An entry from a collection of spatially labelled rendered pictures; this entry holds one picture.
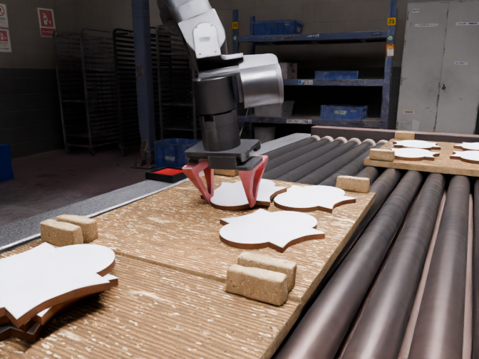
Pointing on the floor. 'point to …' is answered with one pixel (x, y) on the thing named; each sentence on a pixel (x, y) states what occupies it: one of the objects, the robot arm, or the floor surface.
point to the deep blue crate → (172, 152)
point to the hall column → (144, 82)
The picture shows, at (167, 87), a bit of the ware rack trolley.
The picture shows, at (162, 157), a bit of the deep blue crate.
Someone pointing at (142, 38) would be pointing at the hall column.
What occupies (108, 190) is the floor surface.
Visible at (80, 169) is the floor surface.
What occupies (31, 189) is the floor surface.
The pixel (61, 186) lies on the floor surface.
